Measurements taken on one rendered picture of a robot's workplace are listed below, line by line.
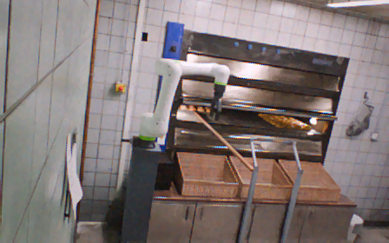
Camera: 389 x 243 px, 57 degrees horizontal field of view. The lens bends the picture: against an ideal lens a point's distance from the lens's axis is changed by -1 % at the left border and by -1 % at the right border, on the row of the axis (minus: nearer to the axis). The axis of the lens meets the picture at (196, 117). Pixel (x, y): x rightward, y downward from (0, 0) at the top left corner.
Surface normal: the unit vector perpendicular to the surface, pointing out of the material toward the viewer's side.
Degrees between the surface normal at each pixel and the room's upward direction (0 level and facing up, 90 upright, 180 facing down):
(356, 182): 90
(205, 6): 90
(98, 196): 90
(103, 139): 90
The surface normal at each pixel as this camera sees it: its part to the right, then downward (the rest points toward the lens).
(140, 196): 0.22, 0.24
